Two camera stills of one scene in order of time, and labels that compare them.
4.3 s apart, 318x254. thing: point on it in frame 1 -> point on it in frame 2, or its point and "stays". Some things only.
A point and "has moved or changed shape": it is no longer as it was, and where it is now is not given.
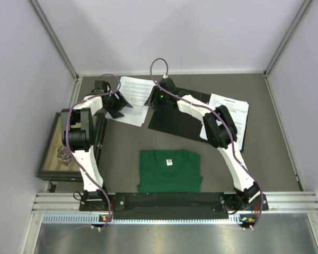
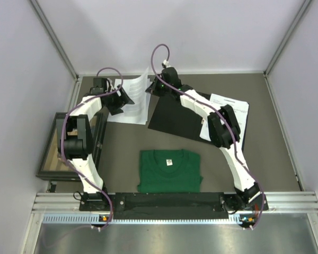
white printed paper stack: (237, 110) stays
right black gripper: (153, 99) -> (153, 86)
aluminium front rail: (297, 201) stays
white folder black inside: (173, 119) stays
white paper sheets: (134, 91) has moved or changed shape
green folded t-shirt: (169, 171) stays
